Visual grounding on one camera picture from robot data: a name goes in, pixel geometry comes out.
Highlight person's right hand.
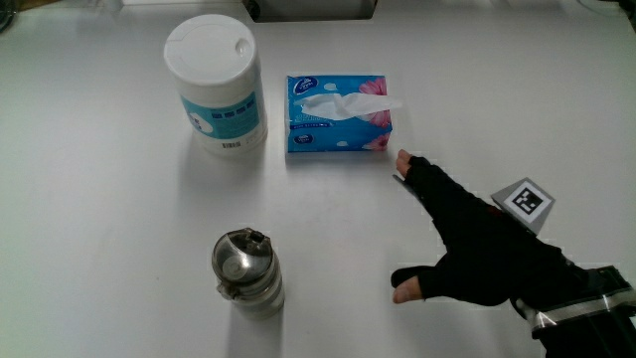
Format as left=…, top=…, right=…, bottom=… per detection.
left=391, top=148, right=580, bottom=307

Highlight metal grey bottle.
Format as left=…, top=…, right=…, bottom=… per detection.
left=211, top=227, right=286, bottom=320

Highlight person's right forearm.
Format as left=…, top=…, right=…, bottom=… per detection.
left=511, top=265, right=636, bottom=358

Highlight blue tissue pack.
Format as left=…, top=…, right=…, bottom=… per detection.
left=284, top=75, right=403, bottom=154

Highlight white wet wipes canister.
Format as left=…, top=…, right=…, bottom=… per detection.
left=163, top=13, right=269, bottom=156

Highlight dark round object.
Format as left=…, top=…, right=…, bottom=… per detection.
left=0, top=0, right=20, bottom=34

